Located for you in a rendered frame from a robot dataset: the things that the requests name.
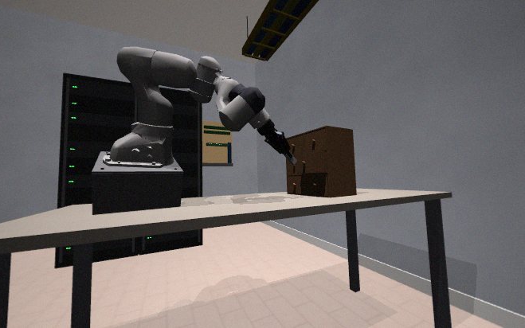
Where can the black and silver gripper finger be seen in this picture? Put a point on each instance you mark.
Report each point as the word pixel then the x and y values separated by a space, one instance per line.
pixel 283 144
pixel 274 145

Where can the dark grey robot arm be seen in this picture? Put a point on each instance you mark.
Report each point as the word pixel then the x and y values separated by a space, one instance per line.
pixel 149 143

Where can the brown wooden drawer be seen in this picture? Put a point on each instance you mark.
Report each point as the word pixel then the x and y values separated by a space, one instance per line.
pixel 296 184
pixel 290 168
pixel 296 144
pixel 315 141
pixel 317 185
pixel 311 162

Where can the brown wooden chest of drawers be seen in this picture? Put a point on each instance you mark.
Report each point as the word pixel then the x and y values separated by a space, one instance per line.
pixel 340 162

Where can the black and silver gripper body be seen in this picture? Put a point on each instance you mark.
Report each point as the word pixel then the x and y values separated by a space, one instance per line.
pixel 268 129

